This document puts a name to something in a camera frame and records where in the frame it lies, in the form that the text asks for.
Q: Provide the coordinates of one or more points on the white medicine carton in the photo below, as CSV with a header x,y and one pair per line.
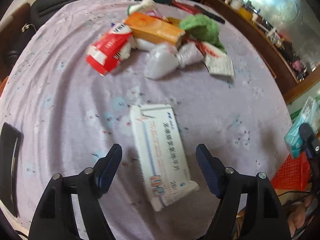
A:
x,y
163,163

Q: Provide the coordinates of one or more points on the white plastic bag bundle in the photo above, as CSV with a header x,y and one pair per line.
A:
x,y
163,59

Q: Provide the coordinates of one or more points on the wooden sideboard cabinet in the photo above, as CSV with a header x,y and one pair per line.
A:
x,y
285,33

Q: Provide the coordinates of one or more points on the red plastic waste basket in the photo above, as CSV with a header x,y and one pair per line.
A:
x,y
293,174

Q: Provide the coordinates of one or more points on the blue tissue pack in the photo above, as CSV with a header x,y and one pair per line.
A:
x,y
309,114

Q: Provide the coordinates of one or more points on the black toy pistol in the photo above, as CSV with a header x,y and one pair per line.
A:
x,y
210,15

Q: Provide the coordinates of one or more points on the green towel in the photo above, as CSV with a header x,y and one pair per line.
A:
x,y
203,29

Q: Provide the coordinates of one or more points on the black phone on table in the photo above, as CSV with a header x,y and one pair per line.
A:
x,y
10,145

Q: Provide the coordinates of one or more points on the orange carton box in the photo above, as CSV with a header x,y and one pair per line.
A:
x,y
154,30

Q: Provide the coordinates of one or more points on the yellow tub on cabinet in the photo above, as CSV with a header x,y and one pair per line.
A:
x,y
247,15

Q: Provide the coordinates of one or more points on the yellow small box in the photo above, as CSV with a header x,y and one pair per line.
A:
x,y
174,21

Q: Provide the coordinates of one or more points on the red torn carton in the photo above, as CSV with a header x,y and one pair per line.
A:
x,y
111,49

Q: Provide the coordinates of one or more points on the red flat pouch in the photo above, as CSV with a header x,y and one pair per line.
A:
x,y
185,7

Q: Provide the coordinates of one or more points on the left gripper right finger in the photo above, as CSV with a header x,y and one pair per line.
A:
x,y
263,217

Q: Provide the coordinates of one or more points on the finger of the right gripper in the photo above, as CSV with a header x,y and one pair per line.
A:
x,y
310,142

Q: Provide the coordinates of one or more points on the crumpled white cloth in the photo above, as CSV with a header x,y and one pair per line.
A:
x,y
142,7

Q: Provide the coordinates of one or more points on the white red printed bag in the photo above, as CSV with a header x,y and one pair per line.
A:
x,y
216,61

